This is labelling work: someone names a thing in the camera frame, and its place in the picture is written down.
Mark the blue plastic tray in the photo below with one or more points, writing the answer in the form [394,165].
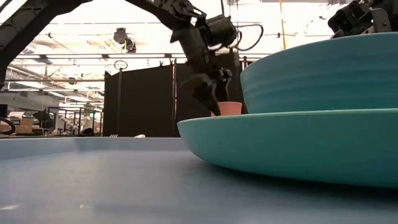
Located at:
[93,186]

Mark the pink ribbed cup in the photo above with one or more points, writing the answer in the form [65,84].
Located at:
[231,109]

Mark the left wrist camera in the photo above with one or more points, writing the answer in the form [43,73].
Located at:
[220,29]

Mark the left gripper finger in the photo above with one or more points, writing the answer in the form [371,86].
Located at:
[203,90]
[228,77]

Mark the black background workstation frame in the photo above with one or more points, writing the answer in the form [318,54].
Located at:
[42,116]

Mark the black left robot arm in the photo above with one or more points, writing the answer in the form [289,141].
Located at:
[25,28]

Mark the teal plate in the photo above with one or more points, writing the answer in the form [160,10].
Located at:
[280,146]

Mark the blue bowl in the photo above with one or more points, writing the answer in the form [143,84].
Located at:
[311,77]

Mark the black partition panel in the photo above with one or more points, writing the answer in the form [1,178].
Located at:
[140,102]

